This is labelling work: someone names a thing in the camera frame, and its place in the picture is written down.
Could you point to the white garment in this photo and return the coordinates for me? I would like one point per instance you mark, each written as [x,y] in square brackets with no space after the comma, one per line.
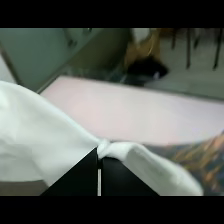
[36,133]

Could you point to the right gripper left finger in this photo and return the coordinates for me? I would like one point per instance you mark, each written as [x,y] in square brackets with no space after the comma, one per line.
[83,178]

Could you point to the heap of clothes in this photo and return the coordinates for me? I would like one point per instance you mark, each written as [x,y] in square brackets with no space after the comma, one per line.
[145,65]

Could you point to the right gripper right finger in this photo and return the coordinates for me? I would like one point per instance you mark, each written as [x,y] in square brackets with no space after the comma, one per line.
[121,180]

